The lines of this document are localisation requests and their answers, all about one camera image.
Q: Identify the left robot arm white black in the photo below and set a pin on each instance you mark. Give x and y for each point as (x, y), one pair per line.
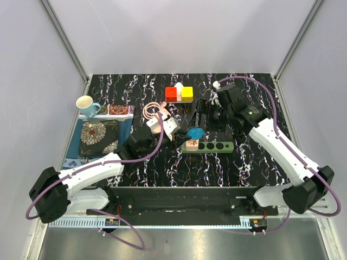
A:
(56, 192)

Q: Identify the yellow cube socket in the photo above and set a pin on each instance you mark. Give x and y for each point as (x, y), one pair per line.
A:
(187, 94)

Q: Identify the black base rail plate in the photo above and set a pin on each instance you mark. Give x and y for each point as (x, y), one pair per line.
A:
(184, 206)

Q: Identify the blue ceramic mug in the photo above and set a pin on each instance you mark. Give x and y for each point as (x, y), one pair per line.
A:
(87, 106)

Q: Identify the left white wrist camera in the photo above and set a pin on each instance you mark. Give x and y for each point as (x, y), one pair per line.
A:
(170, 126)

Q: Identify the pink cube socket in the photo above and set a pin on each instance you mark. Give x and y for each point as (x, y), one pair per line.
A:
(192, 145)
(165, 113)

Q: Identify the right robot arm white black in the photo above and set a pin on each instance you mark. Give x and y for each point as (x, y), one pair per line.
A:
(308, 181)

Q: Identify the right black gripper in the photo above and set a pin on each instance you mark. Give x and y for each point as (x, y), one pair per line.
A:
(205, 107)

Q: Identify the white triangular power strip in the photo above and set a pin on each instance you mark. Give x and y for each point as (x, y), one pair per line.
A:
(178, 87)

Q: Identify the patterned blue cloth mat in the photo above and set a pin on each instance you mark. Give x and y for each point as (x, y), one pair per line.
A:
(122, 113)

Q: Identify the blue plug adapter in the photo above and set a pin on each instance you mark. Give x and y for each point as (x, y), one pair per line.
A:
(195, 133)

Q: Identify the red cube socket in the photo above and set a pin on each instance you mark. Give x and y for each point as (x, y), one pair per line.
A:
(170, 94)

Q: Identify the black floral square plate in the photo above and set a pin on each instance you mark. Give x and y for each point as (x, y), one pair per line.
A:
(99, 137)

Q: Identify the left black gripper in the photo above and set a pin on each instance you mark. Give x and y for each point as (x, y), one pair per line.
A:
(177, 139)

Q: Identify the pink cube socket front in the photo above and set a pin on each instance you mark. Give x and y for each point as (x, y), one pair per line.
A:
(165, 113)

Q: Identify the green power strip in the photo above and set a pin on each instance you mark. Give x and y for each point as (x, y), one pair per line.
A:
(212, 147)

